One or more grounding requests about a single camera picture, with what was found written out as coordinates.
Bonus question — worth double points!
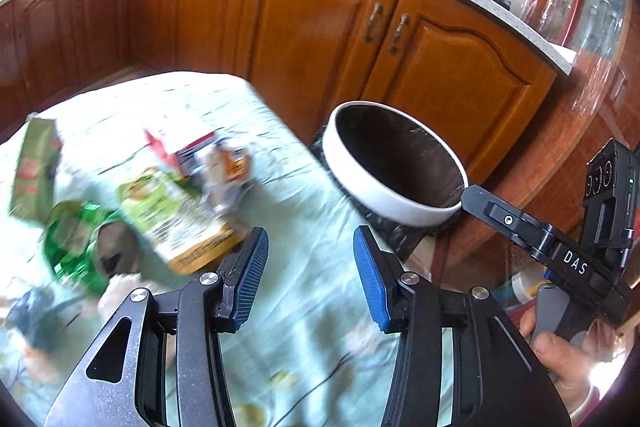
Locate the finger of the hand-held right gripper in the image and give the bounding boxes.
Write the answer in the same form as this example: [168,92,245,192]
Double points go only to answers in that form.
[460,185,556,261]

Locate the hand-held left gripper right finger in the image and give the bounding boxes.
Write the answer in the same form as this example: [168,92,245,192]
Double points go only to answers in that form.
[352,226,572,427]

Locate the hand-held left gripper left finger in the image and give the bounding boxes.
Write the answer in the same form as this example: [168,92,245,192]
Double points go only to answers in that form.
[45,227,270,427]

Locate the white round trash bin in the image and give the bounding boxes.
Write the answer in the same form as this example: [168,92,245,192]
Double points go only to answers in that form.
[321,101,469,228]

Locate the red and white milk carton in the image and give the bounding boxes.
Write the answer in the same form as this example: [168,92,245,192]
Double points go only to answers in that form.
[142,127,221,180]

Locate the person's right hand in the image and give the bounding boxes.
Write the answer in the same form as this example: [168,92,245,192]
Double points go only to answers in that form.
[520,307,618,413]

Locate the green and white carton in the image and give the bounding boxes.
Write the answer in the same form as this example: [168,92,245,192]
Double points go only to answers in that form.
[116,166,251,277]

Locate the light green printed tablecloth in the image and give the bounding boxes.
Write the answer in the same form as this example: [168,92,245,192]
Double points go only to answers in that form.
[0,71,453,427]

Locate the orange and white wrapper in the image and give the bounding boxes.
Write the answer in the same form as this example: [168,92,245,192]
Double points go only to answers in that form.
[192,138,257,219]

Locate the dark round container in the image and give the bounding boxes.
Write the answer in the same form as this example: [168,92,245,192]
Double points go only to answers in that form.
[92,221,135,279]

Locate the wooden cabinet door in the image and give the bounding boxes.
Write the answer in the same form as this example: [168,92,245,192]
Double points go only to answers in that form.
[130,0,177,72]
[11,0,76,104]
[360,0,559,180]
[234,0,407,144]
[71,0,133,84]
[172,0,254,80]

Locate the shiny green snack packet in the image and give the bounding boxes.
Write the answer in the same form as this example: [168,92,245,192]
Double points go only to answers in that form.
[42,201,126,297]

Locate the dark blue crumpled wrapper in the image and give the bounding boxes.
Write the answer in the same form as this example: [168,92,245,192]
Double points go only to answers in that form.
[4,286,67,354]

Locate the plastic-wrapped wooden furniture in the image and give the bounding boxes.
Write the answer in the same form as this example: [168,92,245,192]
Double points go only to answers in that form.
[517,0,638,192]

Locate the metal cabinet door handle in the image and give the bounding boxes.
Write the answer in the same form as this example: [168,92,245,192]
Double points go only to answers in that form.
[389,13,411,55]
[364,3,384,44]

